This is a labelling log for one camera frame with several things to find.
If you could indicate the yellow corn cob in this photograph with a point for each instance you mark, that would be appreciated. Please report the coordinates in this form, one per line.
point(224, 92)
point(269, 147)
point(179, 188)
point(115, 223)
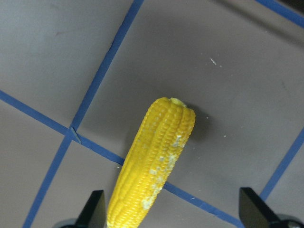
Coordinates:
point(160, 140)

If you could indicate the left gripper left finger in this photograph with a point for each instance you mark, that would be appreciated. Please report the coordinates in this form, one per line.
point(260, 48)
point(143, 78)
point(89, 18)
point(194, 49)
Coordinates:
point(93, 213)

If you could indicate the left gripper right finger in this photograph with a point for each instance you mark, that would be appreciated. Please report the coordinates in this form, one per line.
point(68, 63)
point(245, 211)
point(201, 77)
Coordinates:
point(253, 212)

